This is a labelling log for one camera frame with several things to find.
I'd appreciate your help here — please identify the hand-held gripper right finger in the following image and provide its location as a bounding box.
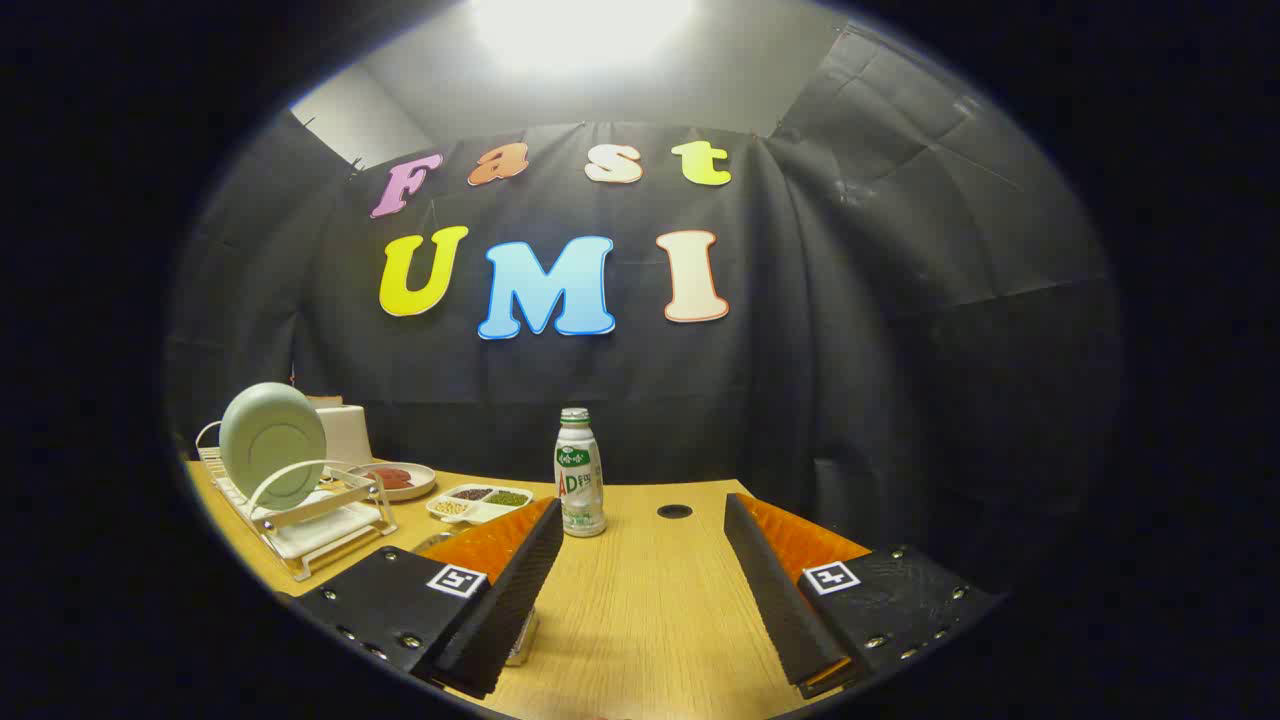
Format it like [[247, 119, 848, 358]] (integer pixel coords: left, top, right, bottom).
[[722, 492, 1006, 701]]

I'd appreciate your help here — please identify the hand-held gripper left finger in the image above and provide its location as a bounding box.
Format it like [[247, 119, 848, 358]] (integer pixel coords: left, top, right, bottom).
[[290, 497, 566, 701]]

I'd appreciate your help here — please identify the metal wire basket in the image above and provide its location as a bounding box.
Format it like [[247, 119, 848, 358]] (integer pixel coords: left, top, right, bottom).
[[412, 530, 542, 668]]

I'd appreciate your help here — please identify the white wire dish rack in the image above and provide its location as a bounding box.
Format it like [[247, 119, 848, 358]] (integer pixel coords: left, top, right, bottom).
[[195, 420, 399, 583]]

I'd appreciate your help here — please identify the pale green plate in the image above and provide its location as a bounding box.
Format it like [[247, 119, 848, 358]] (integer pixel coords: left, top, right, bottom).
[[218, 382, 329, 511]]

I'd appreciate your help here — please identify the white divided dish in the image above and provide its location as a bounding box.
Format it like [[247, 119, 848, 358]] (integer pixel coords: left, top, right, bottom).
[[426, 484, 535, 525]]

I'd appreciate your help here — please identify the beige round dish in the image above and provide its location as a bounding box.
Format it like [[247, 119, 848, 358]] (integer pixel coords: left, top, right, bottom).
[[350, 462, 438, 501]]

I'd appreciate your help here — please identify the white drink bottle green label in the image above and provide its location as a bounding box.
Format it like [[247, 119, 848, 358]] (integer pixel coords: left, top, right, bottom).
[[553, 407, 607, 539]]

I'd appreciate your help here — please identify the white toaster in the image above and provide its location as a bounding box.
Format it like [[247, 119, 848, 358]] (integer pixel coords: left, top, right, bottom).
[[305, 397, 376, 466]]

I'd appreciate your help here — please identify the black backdrop cloth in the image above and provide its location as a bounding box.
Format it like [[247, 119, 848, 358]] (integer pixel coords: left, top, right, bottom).
[[165, 25, 1126, 591]]

